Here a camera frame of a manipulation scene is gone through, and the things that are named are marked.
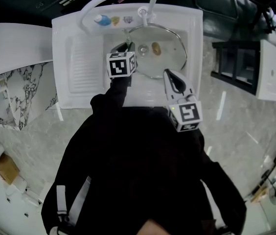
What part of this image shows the brown cardboard box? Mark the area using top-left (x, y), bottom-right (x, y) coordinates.
top-left (0, 154), bottom-right (21, 186)

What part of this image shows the black metal rack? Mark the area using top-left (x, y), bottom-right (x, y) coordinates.
top-left (210, 40), bottom-right (261, 95)

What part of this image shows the marble pattern cabinet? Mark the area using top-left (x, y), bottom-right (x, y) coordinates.
top-left (0, 61), bottom-right (59, 132)

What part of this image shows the grey shoulder strap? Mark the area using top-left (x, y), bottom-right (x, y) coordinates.
top-left (69, 176), bottom-right (92, 224)

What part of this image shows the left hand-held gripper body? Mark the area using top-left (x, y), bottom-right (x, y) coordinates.
top-left (106, 48), bottom-right (138, 79)

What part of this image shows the white curved counter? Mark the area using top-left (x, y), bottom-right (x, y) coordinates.
top-left (0, 23), bottom-right (53, 82)

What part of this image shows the white shoulder strap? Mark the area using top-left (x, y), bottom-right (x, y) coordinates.
top-left (56, 185), bottom-right (68, 221)

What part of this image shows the glass pot lid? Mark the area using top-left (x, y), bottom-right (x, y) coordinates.
top-left (128, 23), bottom-right (188, 79)

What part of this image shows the person's black clothed torso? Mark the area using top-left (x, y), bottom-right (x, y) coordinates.
top-left (41, 105), bottom-right (248, 235)

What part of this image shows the white plastic sink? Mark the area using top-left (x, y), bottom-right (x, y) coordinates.
top-left (51, 3), bottom-right (204, 110)

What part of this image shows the white ceramic basin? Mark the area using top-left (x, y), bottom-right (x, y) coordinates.
top-left (254, 39), bottom-right (276, 104)

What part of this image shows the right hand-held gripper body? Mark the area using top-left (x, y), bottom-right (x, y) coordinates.
top-left (167, 92), bottom-right (204, 133)

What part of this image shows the person's right forearm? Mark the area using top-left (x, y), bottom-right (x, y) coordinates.
top-left (182, 127), bottom-right (206, 161)

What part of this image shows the person's left forearm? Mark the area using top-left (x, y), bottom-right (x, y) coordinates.
top-left (90, 76), bottom-right (132, 115)

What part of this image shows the dark green cabinet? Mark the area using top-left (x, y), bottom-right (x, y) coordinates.
top-left (191, 0), bottom-right (239, 35)

